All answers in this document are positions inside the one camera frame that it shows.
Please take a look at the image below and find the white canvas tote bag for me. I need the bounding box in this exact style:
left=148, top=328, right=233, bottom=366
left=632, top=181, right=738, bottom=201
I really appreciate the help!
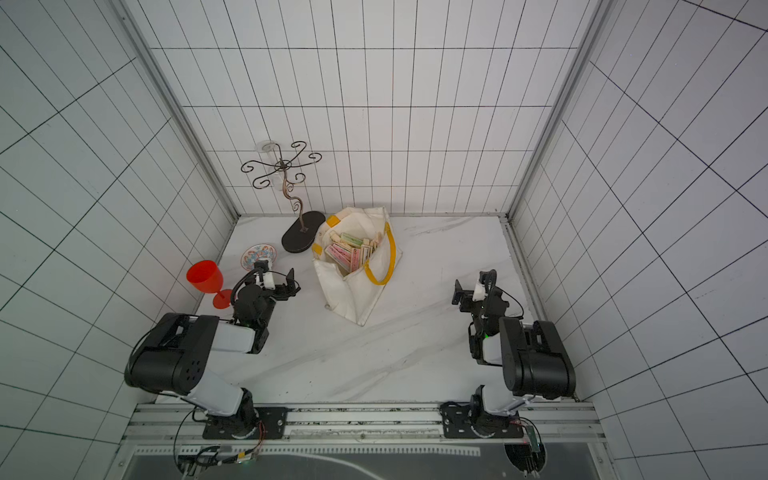
left=311, top=207, right=402, bottom=326

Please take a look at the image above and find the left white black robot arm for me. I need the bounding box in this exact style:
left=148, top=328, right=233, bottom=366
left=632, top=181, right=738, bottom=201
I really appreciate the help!
left=124, top=260, right=301, bottom=440

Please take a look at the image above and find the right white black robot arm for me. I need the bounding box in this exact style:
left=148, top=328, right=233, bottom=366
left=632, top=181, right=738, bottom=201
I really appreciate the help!
left=451, top=270, right=576, bottom=438

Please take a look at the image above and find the black scrolled metal stand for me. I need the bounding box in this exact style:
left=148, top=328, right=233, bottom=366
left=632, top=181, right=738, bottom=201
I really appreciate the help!
left=240, top=140, right=326, bottom=254

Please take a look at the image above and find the pink green fan in bag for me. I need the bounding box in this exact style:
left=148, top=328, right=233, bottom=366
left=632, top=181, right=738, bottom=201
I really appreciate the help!
left=324, top=243, right=358, bottom=275

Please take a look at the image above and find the red plastic goblet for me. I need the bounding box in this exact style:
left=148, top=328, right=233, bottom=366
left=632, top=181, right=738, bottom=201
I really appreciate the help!
left=186, top=260, right=232, bottom=310

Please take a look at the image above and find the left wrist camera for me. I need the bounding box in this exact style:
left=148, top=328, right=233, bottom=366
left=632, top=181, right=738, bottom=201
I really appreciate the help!
left=253, top=260, right=277, bottom=290

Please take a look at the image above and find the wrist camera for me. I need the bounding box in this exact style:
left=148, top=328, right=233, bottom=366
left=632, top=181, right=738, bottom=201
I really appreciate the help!
left=472, top=269, right=499, bottom=302
left=253, top=260, right=277, bottom=290

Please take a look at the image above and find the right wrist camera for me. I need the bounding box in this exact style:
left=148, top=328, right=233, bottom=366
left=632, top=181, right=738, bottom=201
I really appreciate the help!
left=472, top=269, right=499, bottom=302

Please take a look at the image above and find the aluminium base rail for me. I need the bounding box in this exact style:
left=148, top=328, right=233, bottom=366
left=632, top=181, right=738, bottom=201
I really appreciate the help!
left=123, top=402, right=607, bottom=447

